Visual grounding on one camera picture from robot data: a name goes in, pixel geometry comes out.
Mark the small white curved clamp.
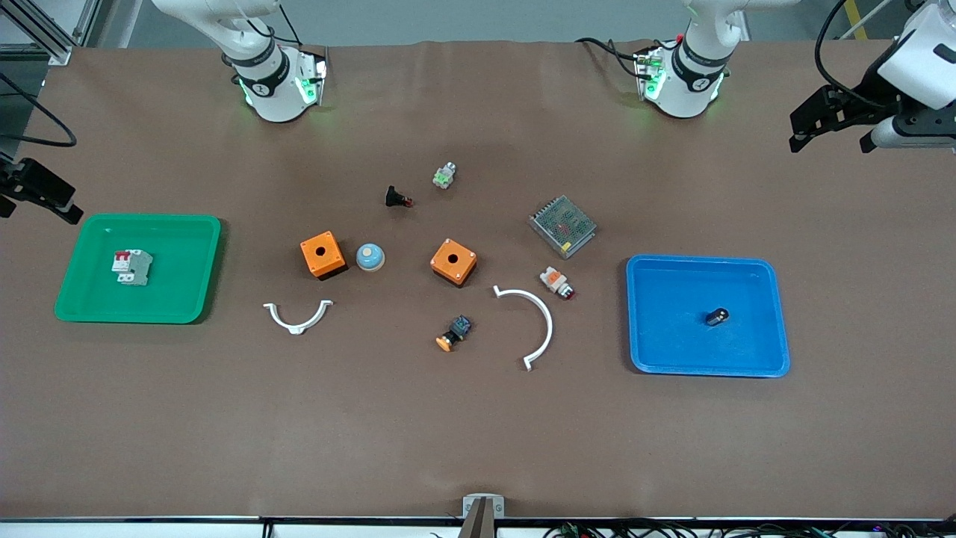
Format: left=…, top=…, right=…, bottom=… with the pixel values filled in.
left=263, top=300, right=334, bottom=336

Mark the aluminium frame profile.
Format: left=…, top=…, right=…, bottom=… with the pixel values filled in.
left=0, top=0, right=102, bottom=67

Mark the blue plastic tray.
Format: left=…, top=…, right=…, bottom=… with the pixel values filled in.
left=626, top=254, right=791, bottom=378

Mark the metal base connector plate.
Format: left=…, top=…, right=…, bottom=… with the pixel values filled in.
left=635, top=46, right=665, bottom=102
left=296, top=49, right=329, bottom=108

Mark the metal left base connector plate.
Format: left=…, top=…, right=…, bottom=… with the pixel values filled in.
left=635, top=46, right=665, bottom=102

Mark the metal mesh power supply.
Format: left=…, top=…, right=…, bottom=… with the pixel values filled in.
left=529, top=195, right=598, bottom=260

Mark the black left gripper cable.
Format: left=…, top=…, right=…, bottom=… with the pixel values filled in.
left=814, top=0, right=897, bottom=109

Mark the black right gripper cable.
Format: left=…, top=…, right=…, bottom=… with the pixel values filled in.
left=0, top=71, right=78, bottom=148

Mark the grey table edge bracket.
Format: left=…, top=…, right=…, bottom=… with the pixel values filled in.
left=457, top=494, right=506, bottom=538

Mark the black cable bundle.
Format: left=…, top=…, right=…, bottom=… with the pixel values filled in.
left=545, top=519, right=956, bottom=538

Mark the white red circuit breaker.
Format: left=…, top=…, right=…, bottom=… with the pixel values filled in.
left=112, top=249, right=154, bottom=287

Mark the black left base cable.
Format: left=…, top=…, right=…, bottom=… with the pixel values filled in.
left=575, top=36, right=658, bottom=79

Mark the orange button enclosure box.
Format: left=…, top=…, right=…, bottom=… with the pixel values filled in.
left=300, top=231, right=348, bottom=281
left=430, top=238, right=478, bottom=288

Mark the green plastic tray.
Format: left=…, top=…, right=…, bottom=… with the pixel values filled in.
left=55, top=214, right=223, bottom=325

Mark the large white curved clamp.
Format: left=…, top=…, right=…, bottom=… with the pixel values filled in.
left=492, top=285, right=554, bottom=372

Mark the black right base cable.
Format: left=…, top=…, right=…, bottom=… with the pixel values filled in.
left=224, top=0, right=303, bottom=47

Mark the metal right base connector plate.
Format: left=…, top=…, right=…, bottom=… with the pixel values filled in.
left=296, top=49, right=329, bottom=108

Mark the black base cable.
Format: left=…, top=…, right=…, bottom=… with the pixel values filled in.
left=575, top=36, right=658, bottom=79
left=224, top=0, right=303, bottom=47

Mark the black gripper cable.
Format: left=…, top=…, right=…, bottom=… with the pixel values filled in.
left=814, top=0, right=897, bottom=109
left=0, top=71, right=78, bottom=148

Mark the yellow push button switch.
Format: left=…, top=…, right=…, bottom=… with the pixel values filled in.
left=435, top=315, right=473, bottom=353

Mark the red orange indicator lamp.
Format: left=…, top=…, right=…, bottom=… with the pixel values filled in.
left=539, top=266, right=576, bottom=301

